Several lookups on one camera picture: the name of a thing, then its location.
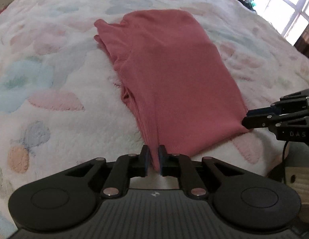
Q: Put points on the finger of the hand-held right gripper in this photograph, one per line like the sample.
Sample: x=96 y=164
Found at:
x=259 y=122
x=294 y=102

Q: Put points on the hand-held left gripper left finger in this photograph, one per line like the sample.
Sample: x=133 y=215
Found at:
x=145 y=159

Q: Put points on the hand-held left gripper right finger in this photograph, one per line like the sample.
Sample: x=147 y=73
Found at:
x=161 y=162

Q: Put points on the pink turtleneck top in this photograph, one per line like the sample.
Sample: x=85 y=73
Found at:
x=169 y=79

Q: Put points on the light wooden furniture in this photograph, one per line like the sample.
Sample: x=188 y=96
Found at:
x=302 y=191

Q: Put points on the window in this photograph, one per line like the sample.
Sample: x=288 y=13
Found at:
x=289 y=12

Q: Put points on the floral fleece blanket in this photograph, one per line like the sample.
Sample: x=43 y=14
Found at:
x=57 y=54

